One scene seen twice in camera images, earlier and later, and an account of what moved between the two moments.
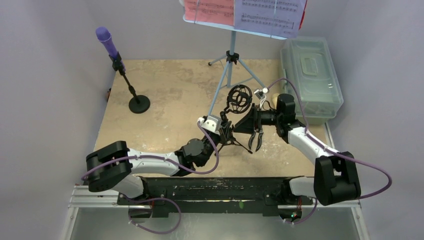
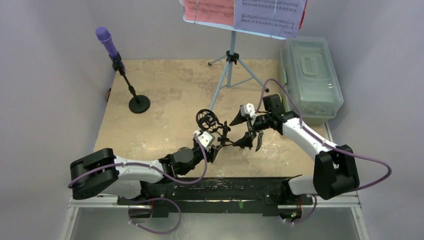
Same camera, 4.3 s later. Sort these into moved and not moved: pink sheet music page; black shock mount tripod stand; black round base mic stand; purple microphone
Moved: black shock mount tripod stand
Not moved: purple microphone; pink sheet music page; black round base mic stand
